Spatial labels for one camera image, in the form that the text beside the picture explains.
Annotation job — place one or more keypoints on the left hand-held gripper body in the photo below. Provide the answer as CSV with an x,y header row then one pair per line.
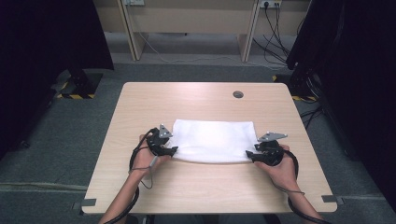
x,y
157,144

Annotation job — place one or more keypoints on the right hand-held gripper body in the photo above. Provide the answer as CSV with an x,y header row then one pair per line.
x,y
271,152

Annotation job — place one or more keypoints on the white tank top black trim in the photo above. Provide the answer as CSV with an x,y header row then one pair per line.
x,y
214,141

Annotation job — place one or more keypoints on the person's left hand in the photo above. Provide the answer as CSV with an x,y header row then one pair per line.
x,y
144,160

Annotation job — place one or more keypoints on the person's right hand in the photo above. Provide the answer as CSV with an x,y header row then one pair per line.
x,y
283,174

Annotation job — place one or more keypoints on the grey round table grommet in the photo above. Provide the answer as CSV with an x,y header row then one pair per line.
x,y
238,94

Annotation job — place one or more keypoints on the yellow black hazard tape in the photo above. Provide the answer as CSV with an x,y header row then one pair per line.
x,y
74,96
297,98

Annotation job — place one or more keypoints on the grey tape piece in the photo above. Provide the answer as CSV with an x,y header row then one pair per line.
x,y
329,198
89,202

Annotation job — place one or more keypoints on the black stand base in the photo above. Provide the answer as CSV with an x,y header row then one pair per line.
x,y
84,82
300,84

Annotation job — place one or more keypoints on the black curtain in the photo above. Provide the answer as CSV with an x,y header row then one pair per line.
x,y
358,62
31,46

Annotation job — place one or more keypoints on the beige desk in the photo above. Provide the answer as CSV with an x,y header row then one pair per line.
x,y
193,18

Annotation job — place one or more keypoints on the white wall socket with plugs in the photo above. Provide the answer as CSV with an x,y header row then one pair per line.
x,y
271,3

